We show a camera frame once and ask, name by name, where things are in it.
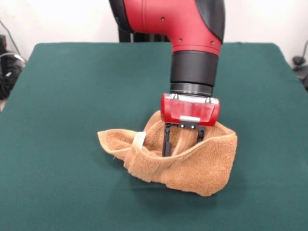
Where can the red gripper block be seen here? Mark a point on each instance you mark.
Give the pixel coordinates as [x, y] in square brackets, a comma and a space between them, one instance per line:
[190, 110]

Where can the tan terry towel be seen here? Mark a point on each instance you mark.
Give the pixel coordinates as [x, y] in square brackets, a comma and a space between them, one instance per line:
[192, 168]

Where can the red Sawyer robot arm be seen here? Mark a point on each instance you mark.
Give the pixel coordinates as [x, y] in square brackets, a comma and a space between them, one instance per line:
[195, 65]

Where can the dark green table cloth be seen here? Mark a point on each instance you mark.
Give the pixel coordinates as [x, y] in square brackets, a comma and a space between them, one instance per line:
[60, 144]

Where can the small black plug adapter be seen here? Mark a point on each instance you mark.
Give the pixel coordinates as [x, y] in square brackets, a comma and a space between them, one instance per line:
[298, 60]

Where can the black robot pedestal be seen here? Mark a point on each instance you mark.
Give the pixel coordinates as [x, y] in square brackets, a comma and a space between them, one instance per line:
[144, 38]

